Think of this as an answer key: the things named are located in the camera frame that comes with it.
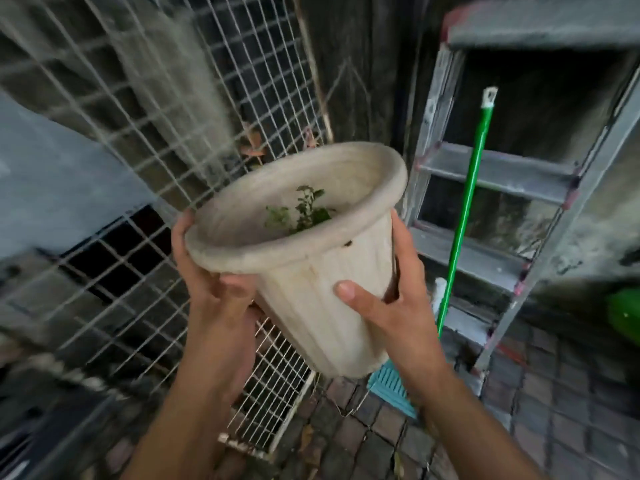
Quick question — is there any thin wooden stick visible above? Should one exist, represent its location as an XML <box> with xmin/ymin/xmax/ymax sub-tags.
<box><xmin>295</xmin><ymin>0</ymin><xmax>333</xmax><ymax>143</ymax></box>

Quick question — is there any person's right hand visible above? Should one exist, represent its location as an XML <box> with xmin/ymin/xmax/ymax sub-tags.
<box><xmin>333</xmin><ymin>210</ymin><xmax>451</xmax><ymax>393</ymax></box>

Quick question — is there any green broom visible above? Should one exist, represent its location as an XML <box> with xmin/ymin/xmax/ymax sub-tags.
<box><xmin>435</xmin><ymin>86</ymin><xmax>499</xmax><ymax>341</ymax></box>

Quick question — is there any person's left hand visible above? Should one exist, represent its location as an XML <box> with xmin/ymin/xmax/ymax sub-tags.
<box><xmin>171</xmin><ymin>209</ymin><xmax>263</xmax><ymax>395</ymax></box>

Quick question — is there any tall white ribbed pot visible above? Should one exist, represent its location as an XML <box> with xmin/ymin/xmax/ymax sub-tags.
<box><xmin>183</xmin><ymin>141</ymin><xmax>409</xmax><ymax>379</ymax></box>

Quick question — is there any grey metal ladder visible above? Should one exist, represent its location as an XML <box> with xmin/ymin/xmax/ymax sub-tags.
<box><xmin>399</xmin><ymin>0</ymin><xmax>640</xmax><ymax>391</ymax></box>

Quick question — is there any teal plastic dustpan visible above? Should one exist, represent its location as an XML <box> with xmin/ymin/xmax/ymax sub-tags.
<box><xmin>367</xmin><ymin>359</ymin><xmax>419</xmax><ymax>421</ymax></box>

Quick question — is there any grey hanging fibre bundle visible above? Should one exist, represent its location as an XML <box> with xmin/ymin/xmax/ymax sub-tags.
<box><xmin>115</xmin><ymin>9</ymin><xmax>236</xmax><ymax>181</ymax></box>

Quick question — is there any white wire mesh panel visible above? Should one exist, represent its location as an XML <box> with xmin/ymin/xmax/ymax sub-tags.
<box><xmin>0</xmin><ymin>0</ymin><xmax>333</xmax><ymax>461</ymax></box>

